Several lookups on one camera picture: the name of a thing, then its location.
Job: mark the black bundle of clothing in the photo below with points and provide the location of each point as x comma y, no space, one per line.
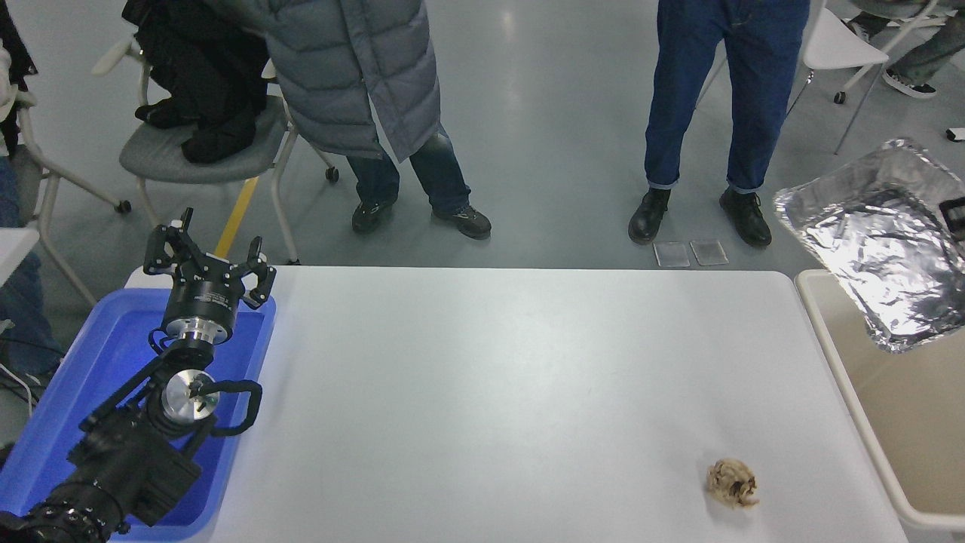
203,83

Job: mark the person in long coat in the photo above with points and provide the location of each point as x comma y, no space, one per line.
347,68

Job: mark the crumpled tan paper ball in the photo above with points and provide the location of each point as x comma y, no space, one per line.
731,484

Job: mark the rectangular foil tray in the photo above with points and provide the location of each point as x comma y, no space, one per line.
874,241

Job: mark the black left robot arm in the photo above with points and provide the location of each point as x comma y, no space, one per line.
127,460

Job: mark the small white side table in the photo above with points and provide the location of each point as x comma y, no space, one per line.
13,249

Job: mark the blue plastic tray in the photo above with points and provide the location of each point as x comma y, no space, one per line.
90,354

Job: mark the clear square floor tile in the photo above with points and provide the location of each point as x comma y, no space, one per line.
709,253
671,254

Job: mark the person in jeans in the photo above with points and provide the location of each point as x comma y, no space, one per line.
724,75

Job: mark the person seated beside table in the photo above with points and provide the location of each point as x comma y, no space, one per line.
19,294

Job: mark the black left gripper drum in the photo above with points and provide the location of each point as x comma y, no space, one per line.
203,296

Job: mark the large pale bin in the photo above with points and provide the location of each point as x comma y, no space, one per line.
916,422

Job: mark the person seated on chair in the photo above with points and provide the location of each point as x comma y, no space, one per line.
931,53

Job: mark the grey seat white frame chair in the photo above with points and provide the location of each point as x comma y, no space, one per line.
162,162

